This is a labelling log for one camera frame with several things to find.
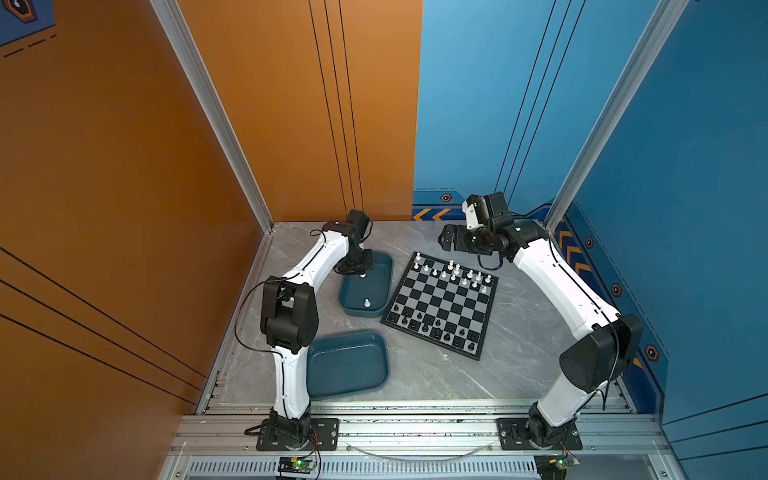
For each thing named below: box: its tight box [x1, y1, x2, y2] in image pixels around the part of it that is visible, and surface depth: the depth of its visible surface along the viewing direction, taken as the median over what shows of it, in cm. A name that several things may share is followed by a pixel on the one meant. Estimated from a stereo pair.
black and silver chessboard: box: [380, 251, 499, 361], surface depth 96 cm
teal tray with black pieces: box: [307, 331, 390, 400], surface depth 87 cm
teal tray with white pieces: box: [338, 251, 394, 318], surface depth 98 cm
